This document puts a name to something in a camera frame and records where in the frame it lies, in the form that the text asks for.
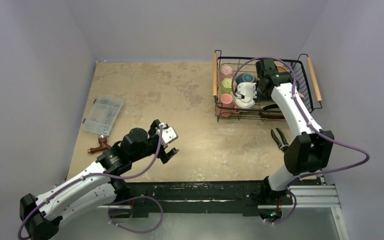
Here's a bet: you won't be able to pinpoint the cream painted plate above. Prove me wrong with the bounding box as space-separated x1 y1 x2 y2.
276 65 288 73

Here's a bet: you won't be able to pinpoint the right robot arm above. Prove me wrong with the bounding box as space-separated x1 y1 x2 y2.
255 58 334 204

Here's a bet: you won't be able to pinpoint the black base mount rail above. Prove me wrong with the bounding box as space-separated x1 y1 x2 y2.
107 180 294 221

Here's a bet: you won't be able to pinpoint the salmon pink mug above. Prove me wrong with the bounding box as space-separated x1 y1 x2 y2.
216 93 237 118

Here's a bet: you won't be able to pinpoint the brown faucet tap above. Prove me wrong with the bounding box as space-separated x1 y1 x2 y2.
87 135 111 154

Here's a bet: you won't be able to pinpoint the light pink faceted mug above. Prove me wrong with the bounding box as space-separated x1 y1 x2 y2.
217 64 233 83

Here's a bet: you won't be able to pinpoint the white handled cup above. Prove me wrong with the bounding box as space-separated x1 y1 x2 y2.
234 97 255 109

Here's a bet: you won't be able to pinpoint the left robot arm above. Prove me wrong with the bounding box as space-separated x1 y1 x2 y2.
17 119 179 240

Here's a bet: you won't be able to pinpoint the clear plastic organizer box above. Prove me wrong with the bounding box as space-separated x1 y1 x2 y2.
81 95 124 137

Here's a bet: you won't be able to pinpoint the red rimmed plate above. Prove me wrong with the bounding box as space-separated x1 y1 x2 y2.
258 103 285 120

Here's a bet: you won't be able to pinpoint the black wire dish rack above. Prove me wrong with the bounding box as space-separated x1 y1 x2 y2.
213 50 323 122

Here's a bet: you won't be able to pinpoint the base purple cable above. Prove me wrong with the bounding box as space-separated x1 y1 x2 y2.
107 195 165 234

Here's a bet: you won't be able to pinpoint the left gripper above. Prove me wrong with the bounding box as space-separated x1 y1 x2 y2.
130 120 178 163

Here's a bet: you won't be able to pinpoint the dark blue bowl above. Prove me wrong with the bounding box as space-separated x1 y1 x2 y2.
235 73 256 85

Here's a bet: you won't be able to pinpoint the green faceted mug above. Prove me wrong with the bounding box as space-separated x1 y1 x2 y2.
217 77 232 98

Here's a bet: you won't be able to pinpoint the black pliers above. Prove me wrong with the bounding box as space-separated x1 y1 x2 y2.
270 128 290 153

